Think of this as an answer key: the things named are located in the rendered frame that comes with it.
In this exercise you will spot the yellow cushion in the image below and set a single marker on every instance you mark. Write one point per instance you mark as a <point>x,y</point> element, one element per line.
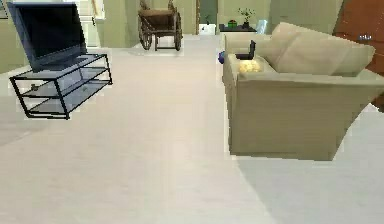
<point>249,66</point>

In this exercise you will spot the brown wooden chair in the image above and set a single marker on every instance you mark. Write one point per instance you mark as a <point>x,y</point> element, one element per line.
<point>160,25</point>

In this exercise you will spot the dark side table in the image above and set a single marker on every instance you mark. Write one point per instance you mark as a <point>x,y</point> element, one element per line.
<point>237,29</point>

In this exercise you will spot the green and red round object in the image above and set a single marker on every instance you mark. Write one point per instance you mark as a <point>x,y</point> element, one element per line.
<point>232,23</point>

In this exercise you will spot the beige sofa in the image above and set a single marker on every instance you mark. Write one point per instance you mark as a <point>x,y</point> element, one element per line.
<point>293,100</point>

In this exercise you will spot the green house plant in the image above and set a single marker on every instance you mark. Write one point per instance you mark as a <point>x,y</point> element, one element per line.
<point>246,16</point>

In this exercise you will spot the pale glass vase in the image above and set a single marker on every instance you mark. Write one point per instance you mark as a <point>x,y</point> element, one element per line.
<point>262,26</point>

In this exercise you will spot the black glass television stand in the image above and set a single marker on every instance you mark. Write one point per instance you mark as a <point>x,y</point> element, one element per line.
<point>63,83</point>

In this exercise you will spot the white room door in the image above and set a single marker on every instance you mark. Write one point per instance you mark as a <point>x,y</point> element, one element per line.
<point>87,23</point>

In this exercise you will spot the black television set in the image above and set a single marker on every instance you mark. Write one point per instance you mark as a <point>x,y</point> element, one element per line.
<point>50,33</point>

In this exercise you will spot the brown wooden door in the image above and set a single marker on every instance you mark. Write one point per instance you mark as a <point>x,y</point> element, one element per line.
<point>363,30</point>

